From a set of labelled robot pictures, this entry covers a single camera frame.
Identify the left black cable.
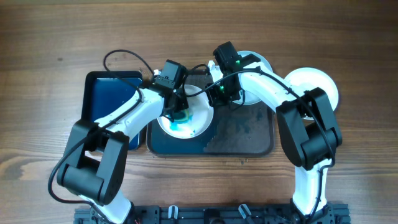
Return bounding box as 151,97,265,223
47,49,155,205

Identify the green sponge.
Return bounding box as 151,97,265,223
169,109,191,123

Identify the white plate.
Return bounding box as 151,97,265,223
284,67,339,111
157,92,214,139
233,50,273,105

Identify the dark brown serving tray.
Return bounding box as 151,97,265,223
146,77,274,157

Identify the black water tray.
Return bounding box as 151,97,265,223
80,70,147,152

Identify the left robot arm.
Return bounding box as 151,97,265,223
50,60,188,223

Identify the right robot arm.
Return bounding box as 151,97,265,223
207,42,343,223

